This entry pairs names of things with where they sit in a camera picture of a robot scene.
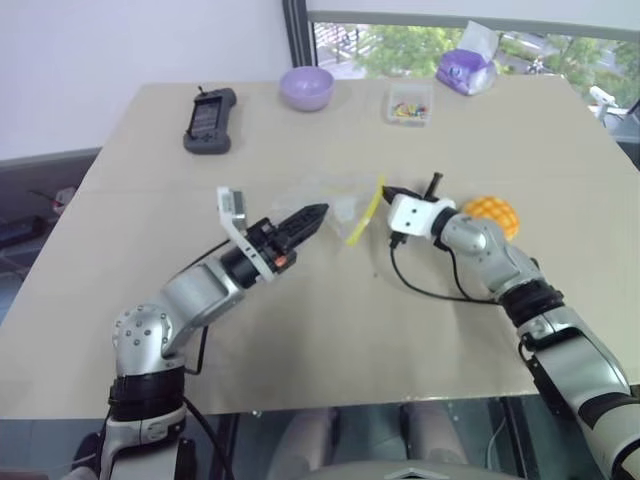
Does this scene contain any clear plastic bag yellow zip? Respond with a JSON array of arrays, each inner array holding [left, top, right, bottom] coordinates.
[[269, 169, 389, 249]]

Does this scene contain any dark boxy object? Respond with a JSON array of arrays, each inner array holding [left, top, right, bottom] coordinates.
[[612, 102, 640, 171]]

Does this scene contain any dark window frame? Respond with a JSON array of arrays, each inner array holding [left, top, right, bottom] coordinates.
[[281, 0, 640, 81]]

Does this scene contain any white and red small item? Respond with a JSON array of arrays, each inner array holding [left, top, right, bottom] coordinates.
[[48, 186, 77, 217]]

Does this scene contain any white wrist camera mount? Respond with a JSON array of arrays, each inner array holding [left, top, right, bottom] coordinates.
[[388, 193, 457, 237], [215, 185, 277, 282]]

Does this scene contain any purple bowl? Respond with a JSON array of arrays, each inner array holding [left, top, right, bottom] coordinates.
[[278, 66, 335, 114]]

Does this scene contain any black power strip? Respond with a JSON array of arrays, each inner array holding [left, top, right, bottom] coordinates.
[[0, 214, 57, 250]]

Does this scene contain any purple tissue pack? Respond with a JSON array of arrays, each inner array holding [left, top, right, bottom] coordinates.
[[434, 19, 500, 97]]

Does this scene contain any black handheld controller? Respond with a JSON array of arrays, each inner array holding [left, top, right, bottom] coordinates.
[[182, 85, 238, 155]]

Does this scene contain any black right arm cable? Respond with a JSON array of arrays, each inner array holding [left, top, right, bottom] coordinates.
[[388, 232, 501, 304]]

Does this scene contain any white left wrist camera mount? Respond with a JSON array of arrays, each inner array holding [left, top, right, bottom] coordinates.
[[215, 185, 277, 282]]

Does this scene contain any orange bun-shaped snack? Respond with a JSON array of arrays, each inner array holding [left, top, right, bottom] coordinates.
[[459, 195, 521, 242]]

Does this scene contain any grey robot torso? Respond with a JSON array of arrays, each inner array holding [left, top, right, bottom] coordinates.
[[312, 449, 506, 480]]

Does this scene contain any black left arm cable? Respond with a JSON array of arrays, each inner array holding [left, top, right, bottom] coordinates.
[[172, 239, 236, 480]]

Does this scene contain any clear box of colourful pieces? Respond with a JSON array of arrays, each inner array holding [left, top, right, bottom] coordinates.
[[383, 82, 435, 129]]

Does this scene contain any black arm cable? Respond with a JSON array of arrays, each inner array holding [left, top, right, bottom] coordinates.
[[388, 232, 501, 304], [172, 239, 236, 480]]

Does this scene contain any grey rounded shape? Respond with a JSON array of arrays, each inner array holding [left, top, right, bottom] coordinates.
[[398, 399, 470, 474], [264, 407, 342, 480]]

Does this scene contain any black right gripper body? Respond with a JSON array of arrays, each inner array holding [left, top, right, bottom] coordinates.
[[399, 171, 445, 204]]

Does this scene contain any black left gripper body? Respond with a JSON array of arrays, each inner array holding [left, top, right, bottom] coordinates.
[[244, 217, 300, 275]]

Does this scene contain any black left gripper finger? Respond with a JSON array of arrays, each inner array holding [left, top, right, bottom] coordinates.
[[283, 208, 331, 249], [278, 202, 331, 237]]

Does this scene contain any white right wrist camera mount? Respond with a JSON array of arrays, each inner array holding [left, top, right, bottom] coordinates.
[[388, 193, 457, 237]]

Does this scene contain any small white device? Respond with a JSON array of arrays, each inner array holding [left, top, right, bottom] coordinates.
[[588, 84, 626, 121]]

